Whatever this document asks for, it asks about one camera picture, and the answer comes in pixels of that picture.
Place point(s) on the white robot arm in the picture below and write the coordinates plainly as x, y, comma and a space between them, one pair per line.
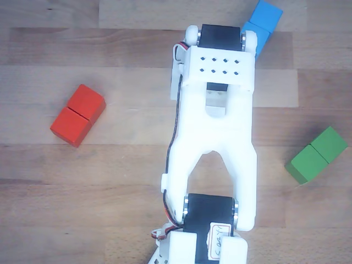
214, 132

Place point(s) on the long blue block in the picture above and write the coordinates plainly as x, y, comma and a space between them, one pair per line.
264, 19

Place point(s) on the long green block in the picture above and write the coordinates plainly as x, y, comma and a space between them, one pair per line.
316, 156

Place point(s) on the long red block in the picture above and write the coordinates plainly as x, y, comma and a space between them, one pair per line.
77, 118

